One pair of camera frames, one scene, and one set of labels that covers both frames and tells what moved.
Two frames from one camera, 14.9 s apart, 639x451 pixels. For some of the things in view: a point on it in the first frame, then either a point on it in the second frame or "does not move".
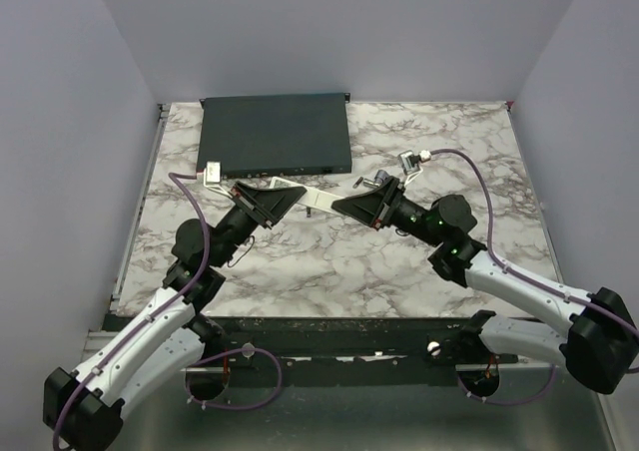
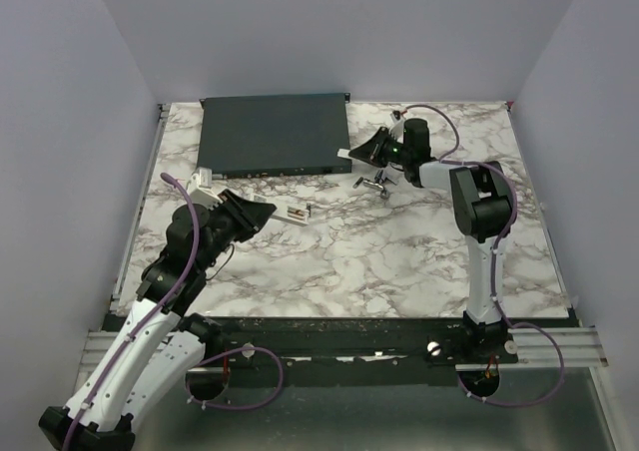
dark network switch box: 271,136 does not move
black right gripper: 376,206 → 371,152
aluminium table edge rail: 139,209 does not move
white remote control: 313,197 → 295,215
